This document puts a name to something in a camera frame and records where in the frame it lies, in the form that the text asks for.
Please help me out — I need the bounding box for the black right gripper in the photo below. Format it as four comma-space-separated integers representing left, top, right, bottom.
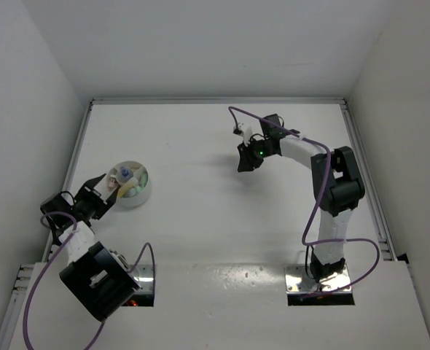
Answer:
238, 137, 275, 172

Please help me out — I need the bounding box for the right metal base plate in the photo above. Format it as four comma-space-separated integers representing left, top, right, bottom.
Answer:
284, 265, 351, 296

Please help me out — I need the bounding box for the metal base plate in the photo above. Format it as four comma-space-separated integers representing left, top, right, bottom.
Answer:
284, 265, 351, 296
129, 264, 157, 295

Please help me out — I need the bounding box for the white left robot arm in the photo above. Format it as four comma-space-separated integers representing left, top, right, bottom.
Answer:
40, 174, 140, 322

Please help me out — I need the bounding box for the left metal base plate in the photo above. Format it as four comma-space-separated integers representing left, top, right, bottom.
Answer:
129, 264, 157, 295

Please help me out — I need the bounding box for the white round divided container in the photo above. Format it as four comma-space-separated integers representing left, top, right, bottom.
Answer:
106, 160, 152, 208

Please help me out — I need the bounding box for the green highlighter pen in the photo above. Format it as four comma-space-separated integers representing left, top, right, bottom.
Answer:
138, 172, 149, 189

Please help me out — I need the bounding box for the pink silver usb stick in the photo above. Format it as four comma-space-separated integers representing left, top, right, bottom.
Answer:
107, 176, 118, 189

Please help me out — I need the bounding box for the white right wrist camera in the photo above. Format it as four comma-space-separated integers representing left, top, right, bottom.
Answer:
233, 122, 253, 145

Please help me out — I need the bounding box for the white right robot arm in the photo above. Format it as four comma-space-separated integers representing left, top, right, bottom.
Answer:
233, 114, 365, 282

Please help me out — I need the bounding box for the aluminium frame rail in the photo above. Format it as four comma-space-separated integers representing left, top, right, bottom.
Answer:
0, 96, 398, 350

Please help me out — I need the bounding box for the yellow highlighter pen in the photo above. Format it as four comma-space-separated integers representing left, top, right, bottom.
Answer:
117, 178, 138, 198

